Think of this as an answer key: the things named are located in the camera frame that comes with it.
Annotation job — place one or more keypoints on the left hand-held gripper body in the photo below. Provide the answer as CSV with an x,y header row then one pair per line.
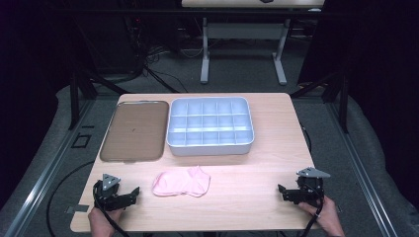
x,y
110,197

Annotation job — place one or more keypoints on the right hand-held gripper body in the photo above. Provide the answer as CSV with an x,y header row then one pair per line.
x,y
309,189

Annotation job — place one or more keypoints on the pink cloth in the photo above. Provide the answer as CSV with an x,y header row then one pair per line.
x,y
182,181

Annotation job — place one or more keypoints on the person's left hand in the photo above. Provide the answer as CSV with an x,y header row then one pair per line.
x,y
102,222

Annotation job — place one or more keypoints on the person's right hand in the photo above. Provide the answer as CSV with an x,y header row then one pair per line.
x,y
324,219

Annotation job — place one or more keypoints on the brown translucent lid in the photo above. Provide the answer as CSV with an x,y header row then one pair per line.
x,y
135,131

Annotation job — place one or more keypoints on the white compartment box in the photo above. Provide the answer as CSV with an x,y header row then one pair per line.
x,y
209,125

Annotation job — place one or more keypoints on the black metal stand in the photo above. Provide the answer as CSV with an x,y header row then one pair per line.
x,y
80,89
336,92

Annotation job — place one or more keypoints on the white-legged desk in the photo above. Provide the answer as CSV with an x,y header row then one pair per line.
x,y
242,31

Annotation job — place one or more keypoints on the grey metal table bracket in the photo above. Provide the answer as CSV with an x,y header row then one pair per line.
x,y
77,208

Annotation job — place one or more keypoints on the aluminium floor rail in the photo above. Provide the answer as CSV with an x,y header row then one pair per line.
x,y
42,177
362,177

